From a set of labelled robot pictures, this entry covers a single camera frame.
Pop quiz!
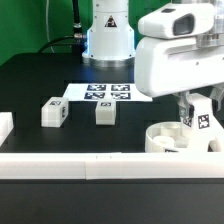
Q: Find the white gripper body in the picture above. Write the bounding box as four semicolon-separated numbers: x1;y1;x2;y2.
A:
134;3;224;97

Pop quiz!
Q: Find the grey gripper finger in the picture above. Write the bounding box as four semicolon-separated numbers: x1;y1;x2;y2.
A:
177;92;194;124
210;83;224;111

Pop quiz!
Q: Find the white front fence bar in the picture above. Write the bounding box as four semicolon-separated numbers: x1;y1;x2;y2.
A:
0;152;224;180

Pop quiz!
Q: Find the white fence bar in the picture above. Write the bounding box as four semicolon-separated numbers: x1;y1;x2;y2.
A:
0;112;14;147
0;152;224;180

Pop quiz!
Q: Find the white marker sheet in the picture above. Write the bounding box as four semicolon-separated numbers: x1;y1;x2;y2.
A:
63;83;152;102

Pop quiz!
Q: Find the white left fence bar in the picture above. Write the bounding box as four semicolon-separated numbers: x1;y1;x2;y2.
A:
0;112;14;147

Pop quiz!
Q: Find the black cable with connector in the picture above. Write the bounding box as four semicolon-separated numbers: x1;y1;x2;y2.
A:
36;0;88;54

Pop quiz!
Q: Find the thin white cable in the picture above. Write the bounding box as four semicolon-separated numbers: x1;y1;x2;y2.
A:
45;0;55;54

